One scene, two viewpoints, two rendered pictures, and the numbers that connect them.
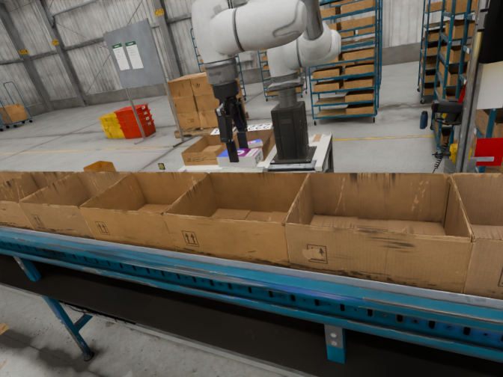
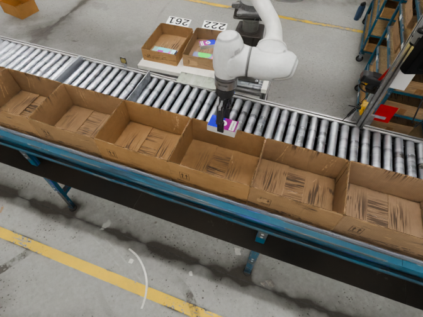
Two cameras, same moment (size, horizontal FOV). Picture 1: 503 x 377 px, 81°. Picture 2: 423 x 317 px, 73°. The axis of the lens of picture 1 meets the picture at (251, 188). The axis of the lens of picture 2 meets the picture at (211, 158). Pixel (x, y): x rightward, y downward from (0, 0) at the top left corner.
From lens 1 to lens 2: 67 cm
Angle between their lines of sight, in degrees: 28
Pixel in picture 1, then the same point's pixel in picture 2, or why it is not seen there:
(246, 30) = (255, 73)
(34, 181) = (12, 76)
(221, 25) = (237, 63)
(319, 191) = (269, 148)
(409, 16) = not seen: outside the picture
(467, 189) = (355, 169)
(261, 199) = (227, 141)
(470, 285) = (336, 228)
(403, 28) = not seen: outside the picture
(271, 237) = (240, 189)
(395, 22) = not seen: outside the picture
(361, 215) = (291, 165)
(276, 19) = (277, 73)
